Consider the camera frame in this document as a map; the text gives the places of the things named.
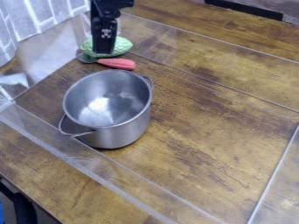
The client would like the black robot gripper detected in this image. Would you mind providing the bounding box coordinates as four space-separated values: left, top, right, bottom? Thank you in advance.
89 0 135 54

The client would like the stainless steel pot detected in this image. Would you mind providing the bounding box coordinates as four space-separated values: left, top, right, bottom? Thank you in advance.
61 69 155 149

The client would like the green bumpy toy vegetable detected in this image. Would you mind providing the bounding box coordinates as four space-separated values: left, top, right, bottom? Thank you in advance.
80 36 133 58

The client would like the clear acrylic barrier panel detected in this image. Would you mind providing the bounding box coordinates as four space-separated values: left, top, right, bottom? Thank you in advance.
0 12 227 224

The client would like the grey white patterned curtain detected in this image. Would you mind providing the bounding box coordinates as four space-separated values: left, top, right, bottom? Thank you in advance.
0 0 89 67

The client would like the black bar at back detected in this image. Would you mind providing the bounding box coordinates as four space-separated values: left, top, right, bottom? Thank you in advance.
204 0 284 21

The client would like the pink handled spoon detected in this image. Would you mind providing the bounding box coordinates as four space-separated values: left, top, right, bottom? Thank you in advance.
77 52 136 70

